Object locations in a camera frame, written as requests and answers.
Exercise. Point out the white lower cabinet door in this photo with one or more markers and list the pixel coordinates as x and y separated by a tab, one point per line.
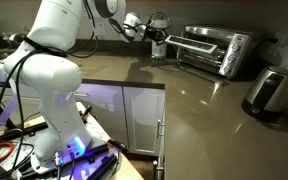
144	107

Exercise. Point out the white cabinet drawer front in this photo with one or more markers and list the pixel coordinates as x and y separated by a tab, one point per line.
100	94

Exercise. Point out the silver toaster oven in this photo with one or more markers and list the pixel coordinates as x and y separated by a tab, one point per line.
228	49

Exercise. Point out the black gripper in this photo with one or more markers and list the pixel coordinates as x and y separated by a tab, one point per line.
152	33

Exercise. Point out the toaster oven glass door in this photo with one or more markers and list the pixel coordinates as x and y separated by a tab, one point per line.
191	44

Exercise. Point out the white paper towel roll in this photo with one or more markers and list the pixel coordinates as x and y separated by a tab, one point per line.
160	22

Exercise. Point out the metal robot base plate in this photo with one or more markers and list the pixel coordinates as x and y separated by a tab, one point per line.
96	161

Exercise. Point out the white wall outlet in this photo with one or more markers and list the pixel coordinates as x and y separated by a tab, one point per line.
100	29

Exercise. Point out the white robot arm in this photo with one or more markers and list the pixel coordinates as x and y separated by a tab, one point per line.
39	62

